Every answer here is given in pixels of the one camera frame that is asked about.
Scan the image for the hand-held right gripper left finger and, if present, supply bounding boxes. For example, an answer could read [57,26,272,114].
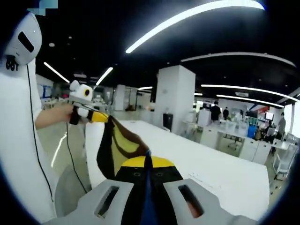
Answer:
[43,156,150,225]

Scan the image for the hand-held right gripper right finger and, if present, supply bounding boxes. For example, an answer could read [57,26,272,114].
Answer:
[151,157,259,225]

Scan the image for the yellow blue grey garment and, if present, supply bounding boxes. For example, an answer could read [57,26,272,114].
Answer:
[96,114,156,225]

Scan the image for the person's left hand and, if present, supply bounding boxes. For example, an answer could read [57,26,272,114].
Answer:
[61,104,75,123]

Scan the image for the straight ceiling light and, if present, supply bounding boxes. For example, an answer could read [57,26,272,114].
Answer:
[95,67,114,86]
[43,61,71,83]

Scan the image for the black waste bin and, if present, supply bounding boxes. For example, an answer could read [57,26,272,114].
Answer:
[163,112,174,132]

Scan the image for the white square pillar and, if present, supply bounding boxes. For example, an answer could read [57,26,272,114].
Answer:
[155,65,196,139]

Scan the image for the white chest device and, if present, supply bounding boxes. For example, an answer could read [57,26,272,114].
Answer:
[4,12,43,67]

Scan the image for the white cabinet box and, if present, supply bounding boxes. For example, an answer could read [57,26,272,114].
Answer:
[197,109,212,127]

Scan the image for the white counter cabinets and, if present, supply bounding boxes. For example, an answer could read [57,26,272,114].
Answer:
[199,123,274,165]

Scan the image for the long curved ceiling light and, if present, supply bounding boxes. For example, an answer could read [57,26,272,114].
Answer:
[125,0,266,54]

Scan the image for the white mesh office chair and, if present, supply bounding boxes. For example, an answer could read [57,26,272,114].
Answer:
[273,142,299,181]

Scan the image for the black cable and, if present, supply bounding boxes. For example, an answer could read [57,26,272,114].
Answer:
[66,121,89,194]
[26,64,54,203]

